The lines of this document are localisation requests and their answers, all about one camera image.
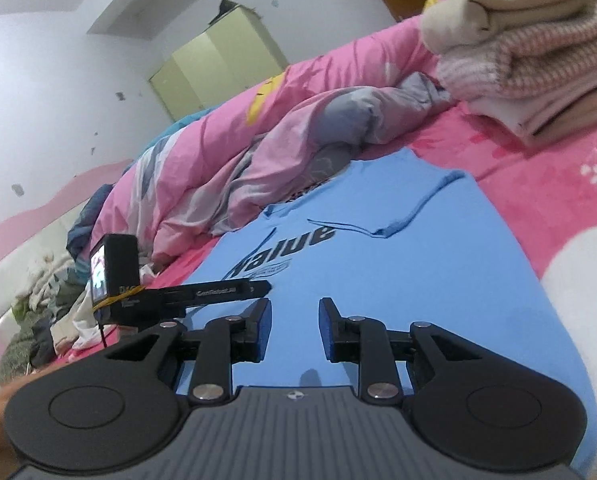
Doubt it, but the pink floral fleece blanket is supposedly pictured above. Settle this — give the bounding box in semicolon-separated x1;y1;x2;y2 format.
53;105;597;480

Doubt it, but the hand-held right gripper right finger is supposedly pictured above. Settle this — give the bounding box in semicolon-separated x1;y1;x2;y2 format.
319;297;467;406

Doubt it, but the pale green wardrobe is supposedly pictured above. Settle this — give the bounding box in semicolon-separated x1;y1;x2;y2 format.
148;0;289;123

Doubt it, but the teal cloth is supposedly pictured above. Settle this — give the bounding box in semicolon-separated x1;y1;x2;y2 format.
151;105;214;148

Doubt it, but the pink striped knit sweater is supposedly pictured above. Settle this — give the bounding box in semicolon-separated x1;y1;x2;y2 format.
436;2;597;106

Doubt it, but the pink bed headboard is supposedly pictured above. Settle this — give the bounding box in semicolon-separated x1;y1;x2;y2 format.
0;160;134;376

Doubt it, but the blue t-shirt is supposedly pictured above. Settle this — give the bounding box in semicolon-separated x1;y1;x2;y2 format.
171;147;597;480

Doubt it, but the cream folded garment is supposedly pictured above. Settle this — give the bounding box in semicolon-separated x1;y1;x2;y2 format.
421;0;597;56

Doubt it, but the pile of grey green clothes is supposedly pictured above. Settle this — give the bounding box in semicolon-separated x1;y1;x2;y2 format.
0;250;89;371

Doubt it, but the pale pink folded garment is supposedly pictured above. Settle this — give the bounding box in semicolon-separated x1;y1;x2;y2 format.
466;75;597;148

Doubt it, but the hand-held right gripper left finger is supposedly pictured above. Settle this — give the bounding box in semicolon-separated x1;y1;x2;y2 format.
106;297;272;406

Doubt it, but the dark blue cloth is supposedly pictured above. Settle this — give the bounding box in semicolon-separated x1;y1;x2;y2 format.
66;185;114;261

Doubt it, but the pink patterned quilt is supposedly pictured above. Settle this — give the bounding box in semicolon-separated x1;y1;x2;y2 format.
66;17;459;266

